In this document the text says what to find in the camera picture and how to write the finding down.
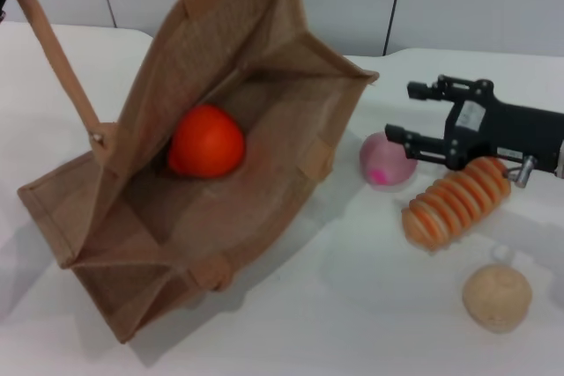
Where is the round beige bun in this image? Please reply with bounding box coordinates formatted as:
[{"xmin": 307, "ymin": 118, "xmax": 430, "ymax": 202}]
[{"xmin": 461, "ymin": 262, "xmax": 533, "ymax": 334}]

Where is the orange fruit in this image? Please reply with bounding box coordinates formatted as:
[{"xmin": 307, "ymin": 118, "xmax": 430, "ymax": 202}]
[{"xmin": 167, "ymin": 105, "xmax": 246, "ymax": 180}]

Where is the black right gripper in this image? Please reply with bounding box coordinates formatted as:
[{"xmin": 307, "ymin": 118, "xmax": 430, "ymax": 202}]
[{"xmin": 384, "ymin": 75, "xmax": 564, "ymax": 173}]

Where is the brown jute handbag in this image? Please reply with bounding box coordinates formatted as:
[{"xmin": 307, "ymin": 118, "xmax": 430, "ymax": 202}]
[{"xmin": 16, "ymin": 0, "xmax": 380, "ymax": 345}]

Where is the pink peach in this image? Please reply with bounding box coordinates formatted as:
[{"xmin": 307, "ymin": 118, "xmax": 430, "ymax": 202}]
[{"xmin": 359, "ymin": 131, "xmax": 419, "ymax": 192}]

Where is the silver metal connector plug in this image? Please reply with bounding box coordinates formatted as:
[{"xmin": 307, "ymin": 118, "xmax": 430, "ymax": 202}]
[{"xmin": 506, "ymin": 155, "xmax": 538, "ymax": 188}]

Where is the sliced bread loaf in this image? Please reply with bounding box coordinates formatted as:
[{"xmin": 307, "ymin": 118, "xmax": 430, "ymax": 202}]
[{"xmin": 401, "ymin": 158, "xmax": 513, "ymax": 254}]

